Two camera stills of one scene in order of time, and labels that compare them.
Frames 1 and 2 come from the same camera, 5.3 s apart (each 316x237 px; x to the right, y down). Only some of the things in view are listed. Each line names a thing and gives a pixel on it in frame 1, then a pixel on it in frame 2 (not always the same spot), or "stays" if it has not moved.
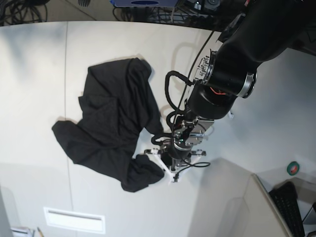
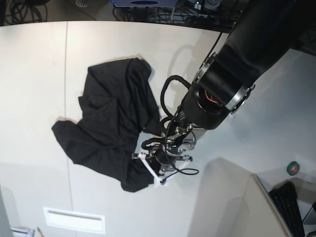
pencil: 41,233 stays
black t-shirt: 119,108 stays
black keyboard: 285,198 stays
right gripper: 172,155 → 164,160
